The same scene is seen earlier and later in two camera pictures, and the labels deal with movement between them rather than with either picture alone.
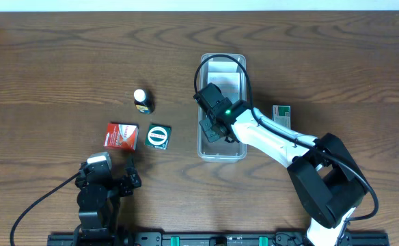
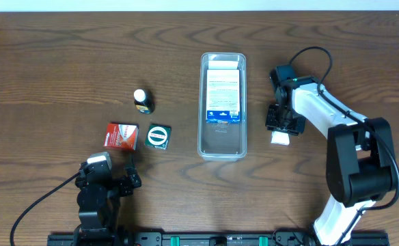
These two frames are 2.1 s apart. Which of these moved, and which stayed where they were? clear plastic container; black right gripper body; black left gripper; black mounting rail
Moved: black right gripper body
Stayed: black mounting rail; black left gripper; clear plastic container
